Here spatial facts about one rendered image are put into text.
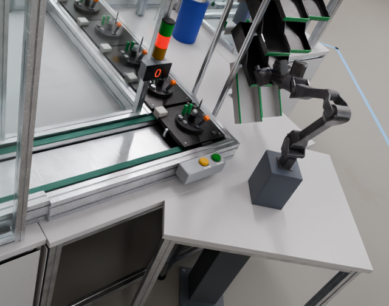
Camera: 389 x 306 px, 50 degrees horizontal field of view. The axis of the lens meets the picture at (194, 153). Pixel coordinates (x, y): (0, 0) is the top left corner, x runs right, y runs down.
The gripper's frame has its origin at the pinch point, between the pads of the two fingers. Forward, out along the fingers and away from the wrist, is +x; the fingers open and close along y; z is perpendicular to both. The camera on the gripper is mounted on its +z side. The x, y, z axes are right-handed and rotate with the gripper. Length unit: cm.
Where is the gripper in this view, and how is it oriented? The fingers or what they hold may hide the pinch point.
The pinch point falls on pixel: (266, 72)
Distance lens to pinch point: 187.4
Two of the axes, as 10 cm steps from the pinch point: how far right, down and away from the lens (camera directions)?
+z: 1.3, -8.5, -5.1
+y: -8.0, 2.2, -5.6
